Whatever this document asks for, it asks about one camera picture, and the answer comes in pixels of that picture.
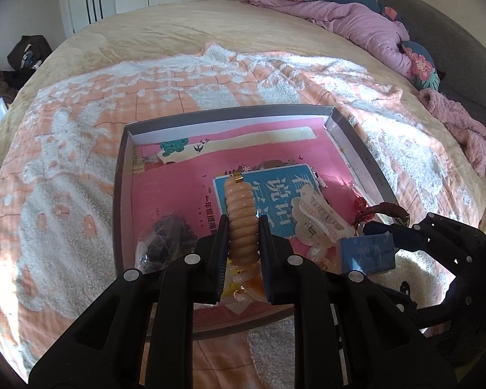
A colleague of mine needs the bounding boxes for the beige bed sheet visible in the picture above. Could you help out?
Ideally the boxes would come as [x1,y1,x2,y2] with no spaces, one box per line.
[0,0,486,219]

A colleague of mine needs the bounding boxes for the peach spiral hair tie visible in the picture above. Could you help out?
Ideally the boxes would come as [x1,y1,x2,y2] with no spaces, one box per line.
[223,173,268,314]

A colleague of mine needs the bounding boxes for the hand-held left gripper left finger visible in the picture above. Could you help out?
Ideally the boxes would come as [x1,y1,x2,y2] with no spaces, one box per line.
[28,213,229,389]

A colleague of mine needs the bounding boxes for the dark red bangle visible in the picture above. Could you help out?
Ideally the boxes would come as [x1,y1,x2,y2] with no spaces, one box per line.
[352,203,411,236]

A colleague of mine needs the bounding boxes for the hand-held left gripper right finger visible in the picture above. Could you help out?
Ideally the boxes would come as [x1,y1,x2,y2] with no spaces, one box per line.
[258,216,458,389]

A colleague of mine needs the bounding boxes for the black bag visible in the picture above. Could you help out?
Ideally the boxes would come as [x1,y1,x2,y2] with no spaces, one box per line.
[7,35,52,73]

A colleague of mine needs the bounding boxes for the pink fuzzy cloth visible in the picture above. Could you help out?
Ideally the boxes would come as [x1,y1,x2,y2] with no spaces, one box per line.
[419,88,486,177]

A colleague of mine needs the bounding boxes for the pink book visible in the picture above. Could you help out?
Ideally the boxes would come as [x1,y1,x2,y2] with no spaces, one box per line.
[132,125,377,317]

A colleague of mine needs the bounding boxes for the brown cloth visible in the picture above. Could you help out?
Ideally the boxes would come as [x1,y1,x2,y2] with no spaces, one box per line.
[0,69,21,100]

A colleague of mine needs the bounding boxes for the peach white plush blanket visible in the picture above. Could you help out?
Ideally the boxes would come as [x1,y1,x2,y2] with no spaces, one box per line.
[0,42,486,389]

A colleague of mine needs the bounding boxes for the clear white hair claw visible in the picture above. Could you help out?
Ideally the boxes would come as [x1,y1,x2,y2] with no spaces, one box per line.
[294,184,357,268]

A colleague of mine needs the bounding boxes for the grey cardboard box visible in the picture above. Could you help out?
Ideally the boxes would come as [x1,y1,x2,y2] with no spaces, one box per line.
[114,104,401,341]

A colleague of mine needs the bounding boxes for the purple quilt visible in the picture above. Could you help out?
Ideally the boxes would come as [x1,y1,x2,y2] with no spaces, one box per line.
[239,0,414,79]

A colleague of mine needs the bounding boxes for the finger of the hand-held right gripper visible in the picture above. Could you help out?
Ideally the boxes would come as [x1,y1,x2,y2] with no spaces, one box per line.
[336,213,486,280]
[397,279,460,329]

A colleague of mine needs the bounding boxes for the plastic bag of dark beads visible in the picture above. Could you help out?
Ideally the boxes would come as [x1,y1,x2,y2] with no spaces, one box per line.
[135,215,199,270]

